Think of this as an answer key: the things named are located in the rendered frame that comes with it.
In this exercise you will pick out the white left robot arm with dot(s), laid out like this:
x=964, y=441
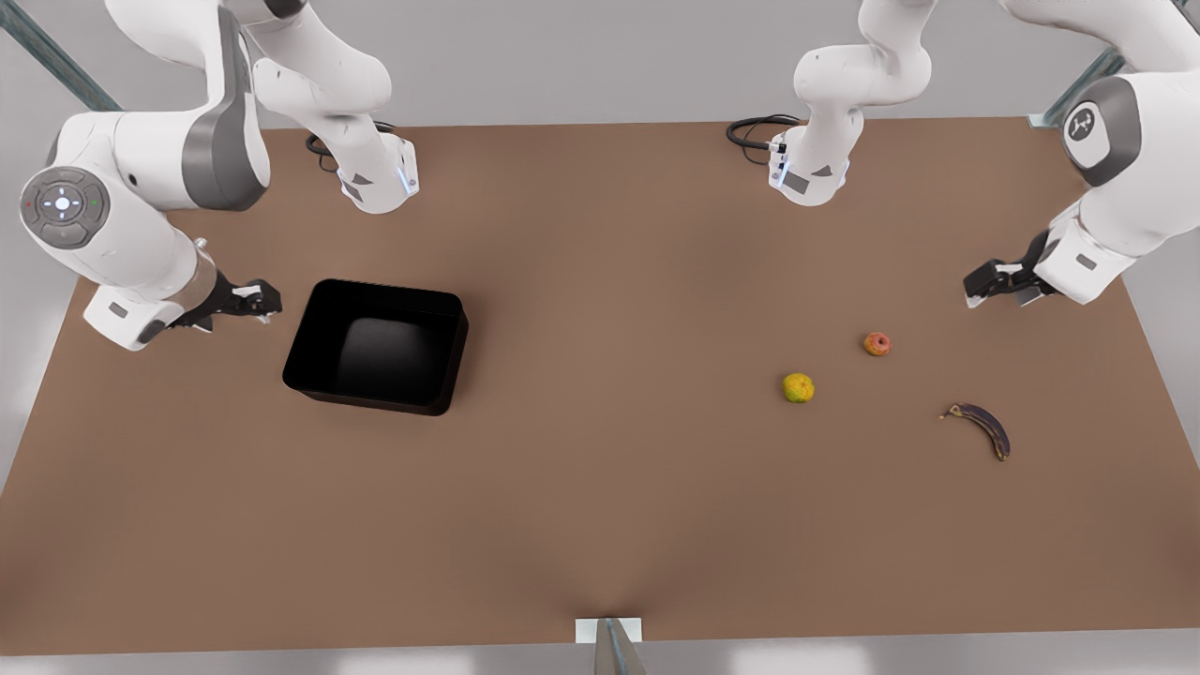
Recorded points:
x=1116, y=141

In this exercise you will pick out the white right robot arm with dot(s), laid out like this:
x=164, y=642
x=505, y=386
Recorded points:
x=141, y=159

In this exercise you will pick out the small red apple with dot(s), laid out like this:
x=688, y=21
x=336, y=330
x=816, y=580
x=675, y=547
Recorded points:
x=877, y=344

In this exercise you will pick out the black storage box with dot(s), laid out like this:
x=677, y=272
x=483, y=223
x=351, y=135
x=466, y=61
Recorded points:
x=377, y=347

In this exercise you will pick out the dark overripe banana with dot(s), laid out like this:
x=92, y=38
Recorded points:
x=986, y=427

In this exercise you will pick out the yellow green round fruit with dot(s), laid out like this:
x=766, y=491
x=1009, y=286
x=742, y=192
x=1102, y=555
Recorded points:
x=798, y=387

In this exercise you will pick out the silver frame post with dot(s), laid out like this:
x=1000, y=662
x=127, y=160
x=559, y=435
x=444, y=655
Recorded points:
x=614, y=649
x=56, y=58
x=1078, y=86

